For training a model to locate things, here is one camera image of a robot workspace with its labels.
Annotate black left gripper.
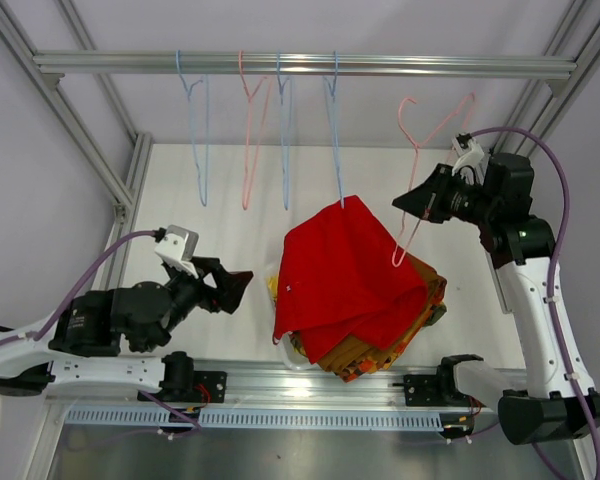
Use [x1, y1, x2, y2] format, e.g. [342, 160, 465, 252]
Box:
[140, 257, 253, 354]

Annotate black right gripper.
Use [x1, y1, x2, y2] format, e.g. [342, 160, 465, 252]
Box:
[393, 164, 497, 228]

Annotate pink hanger of red trousers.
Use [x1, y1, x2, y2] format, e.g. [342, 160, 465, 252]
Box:
[391, 92, 476, 268]

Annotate yellow trousers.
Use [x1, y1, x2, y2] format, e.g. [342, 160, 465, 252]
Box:
[265, 274, 279, 306]

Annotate blue hanger of yellow trousers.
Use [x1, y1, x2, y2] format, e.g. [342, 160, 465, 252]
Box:
[175, 50, 210, 207]

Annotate white plastic basket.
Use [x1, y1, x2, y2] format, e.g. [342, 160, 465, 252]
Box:
[277, 336, 313, 371]

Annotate orange brown camouflage trousers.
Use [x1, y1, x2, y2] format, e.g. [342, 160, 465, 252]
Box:
[290, 296, 447, 383]

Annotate red trousers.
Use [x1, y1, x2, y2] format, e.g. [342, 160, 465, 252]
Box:
[272, 195, 428, 363]

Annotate blue hanger of brown trousers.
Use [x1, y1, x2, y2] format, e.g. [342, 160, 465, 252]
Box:
[322, 51, 345, 208]

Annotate blue hanger of orange camouflage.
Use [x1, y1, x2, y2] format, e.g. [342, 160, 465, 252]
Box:
[276, 51, 293, 210]

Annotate pink hanger of yellow camouflage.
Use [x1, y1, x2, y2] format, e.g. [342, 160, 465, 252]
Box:
[238, 50, 272, 211]

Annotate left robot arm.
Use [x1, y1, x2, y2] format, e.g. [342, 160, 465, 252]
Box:
[0, 257, 254, 403]

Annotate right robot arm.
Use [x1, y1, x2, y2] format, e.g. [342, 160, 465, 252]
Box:
[392, 153, 600, 445]

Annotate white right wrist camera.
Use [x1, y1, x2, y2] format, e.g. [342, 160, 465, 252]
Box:
[452, 133, 485, 175]

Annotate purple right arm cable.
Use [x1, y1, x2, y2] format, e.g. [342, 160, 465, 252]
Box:
[439, 126, 600, 480]

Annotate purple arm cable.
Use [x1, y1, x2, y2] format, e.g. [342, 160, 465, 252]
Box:
[0, 228, 204, 441]
[439, 126, 600, 480]

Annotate slotted cable duct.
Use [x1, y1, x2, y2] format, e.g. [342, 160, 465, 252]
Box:
[65, 406, 443, 432]

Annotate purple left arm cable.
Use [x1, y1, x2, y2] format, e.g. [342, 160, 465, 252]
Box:
[0, 228, 204, 441]

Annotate aluminium frame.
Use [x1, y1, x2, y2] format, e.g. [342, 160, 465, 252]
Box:
[0, 0, 600, 431]

